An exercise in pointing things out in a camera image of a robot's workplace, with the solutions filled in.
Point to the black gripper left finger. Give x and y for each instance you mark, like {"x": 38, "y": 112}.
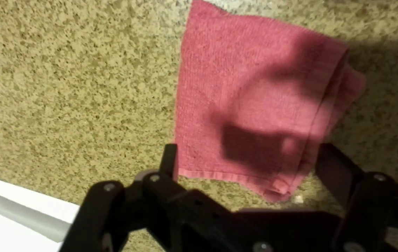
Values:
{"x": 115, "y": 210}

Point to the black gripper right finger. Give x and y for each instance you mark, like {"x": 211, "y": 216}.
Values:
{"x": 372, "y": 205}

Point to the pink cloth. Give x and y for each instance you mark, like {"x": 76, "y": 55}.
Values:
{"x": 236, "y": 75}

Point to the white folded paper sheet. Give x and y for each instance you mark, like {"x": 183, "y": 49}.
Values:
{"x": 8, "y": 219}

